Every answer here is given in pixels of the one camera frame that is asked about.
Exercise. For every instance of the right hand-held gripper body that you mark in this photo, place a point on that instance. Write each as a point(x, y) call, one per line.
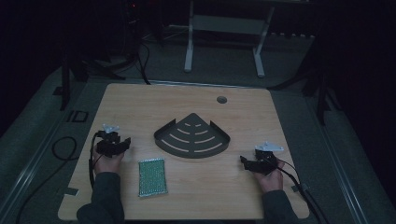
point(264, 158)

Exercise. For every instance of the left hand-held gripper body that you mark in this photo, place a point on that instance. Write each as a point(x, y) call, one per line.
point(107, 141)

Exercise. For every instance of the person's left hand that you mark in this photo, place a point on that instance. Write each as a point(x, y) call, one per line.
point(107, 163)

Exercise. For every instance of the dark corner shelf rack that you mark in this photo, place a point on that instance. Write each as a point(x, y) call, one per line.
point(192, 137)

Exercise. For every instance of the white metal stand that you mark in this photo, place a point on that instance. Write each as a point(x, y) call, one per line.
point(225, 37)

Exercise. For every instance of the black tripod stand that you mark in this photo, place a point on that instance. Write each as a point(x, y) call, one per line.
point(317, 87)
point(81, 62)

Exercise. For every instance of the grey table grommet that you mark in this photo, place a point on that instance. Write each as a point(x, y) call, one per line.
point(221, 100)

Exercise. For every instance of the green circuit board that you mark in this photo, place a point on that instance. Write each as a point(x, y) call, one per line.
point(152, 177)

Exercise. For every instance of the person's right hand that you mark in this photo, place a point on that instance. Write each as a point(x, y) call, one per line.
point(271, 180)

